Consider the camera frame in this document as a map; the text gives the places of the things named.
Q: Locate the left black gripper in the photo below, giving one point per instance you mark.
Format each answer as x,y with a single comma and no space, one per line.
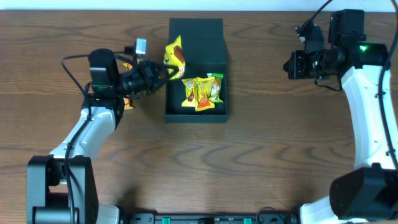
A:
148,77

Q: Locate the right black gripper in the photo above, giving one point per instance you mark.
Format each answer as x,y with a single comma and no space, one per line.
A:
296,72

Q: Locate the yellow chocolate snack packet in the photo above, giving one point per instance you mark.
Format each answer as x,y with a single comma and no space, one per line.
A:
190,85

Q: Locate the yellow peanut butter snack packet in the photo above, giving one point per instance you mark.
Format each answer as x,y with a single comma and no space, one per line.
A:
204,86

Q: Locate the green Apollo snack packet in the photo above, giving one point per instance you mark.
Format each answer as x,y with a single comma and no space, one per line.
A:
215,87

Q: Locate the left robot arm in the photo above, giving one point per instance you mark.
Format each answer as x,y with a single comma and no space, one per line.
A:
61,185

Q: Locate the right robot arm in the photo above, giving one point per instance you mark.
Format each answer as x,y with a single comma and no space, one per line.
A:
369,192

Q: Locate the orange Lemond snack, far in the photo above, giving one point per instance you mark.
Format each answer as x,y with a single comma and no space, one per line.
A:
132,64

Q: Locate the orange lemond snack, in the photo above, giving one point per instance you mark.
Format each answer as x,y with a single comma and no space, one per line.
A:
128,103
132,64

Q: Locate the orange Lemond snack, near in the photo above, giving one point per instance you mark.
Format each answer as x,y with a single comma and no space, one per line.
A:
128,103

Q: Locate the dark green open box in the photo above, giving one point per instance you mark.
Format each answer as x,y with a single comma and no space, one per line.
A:
204,50

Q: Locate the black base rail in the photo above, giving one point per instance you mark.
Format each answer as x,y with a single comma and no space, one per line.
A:
267,217

